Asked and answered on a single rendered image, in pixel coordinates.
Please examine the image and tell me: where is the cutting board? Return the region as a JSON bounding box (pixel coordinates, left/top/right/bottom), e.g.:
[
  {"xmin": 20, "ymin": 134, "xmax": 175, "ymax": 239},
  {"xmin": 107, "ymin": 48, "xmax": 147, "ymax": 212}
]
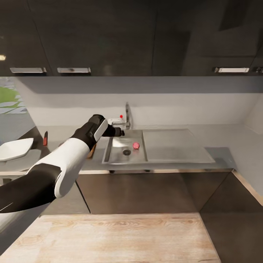
[{"xmin": 87, "ymin": 144, "xmax": 96, "ymax": 159}]

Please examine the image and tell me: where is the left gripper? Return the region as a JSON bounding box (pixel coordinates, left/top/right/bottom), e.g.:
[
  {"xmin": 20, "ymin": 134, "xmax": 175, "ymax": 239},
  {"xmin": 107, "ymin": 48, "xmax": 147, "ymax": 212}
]
[{"xmin": 102, "ymin": 126, "xmax": 125, "ymax": 137}]

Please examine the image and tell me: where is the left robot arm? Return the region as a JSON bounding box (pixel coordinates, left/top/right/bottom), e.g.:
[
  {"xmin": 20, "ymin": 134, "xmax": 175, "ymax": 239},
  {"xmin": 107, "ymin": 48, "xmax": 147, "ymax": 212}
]
[{"xmin": 0, "ymin": 115, "xmax": 125, "ymax": 256}]

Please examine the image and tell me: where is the vidalia onion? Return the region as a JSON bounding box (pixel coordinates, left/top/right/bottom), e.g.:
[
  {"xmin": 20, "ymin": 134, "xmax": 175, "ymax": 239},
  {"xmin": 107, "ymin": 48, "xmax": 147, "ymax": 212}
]
[{"xmin": 133, "ymin": 142, "xmax": 140, "ymax": 149}]

